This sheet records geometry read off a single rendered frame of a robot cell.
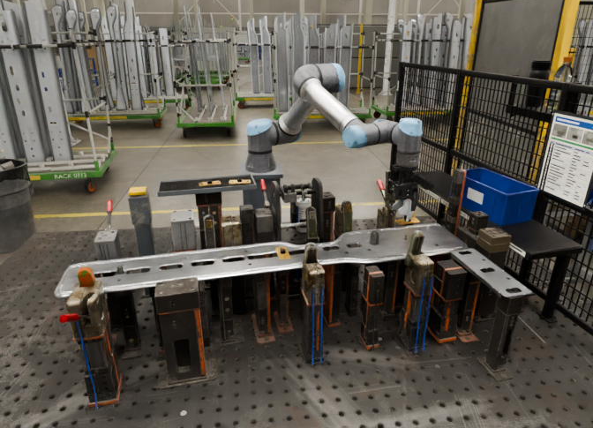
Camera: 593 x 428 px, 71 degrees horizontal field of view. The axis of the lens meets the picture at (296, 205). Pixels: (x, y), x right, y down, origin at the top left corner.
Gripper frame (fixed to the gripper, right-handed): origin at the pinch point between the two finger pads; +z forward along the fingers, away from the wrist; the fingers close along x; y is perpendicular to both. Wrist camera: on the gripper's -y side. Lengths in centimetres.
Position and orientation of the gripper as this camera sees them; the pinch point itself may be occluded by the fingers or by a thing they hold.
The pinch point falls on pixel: (408, 216)
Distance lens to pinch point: 157.4
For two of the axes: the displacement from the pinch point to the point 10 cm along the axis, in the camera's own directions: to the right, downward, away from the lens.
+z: 0.2, 9.2, 3.8
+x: 2.4, 3.7, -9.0
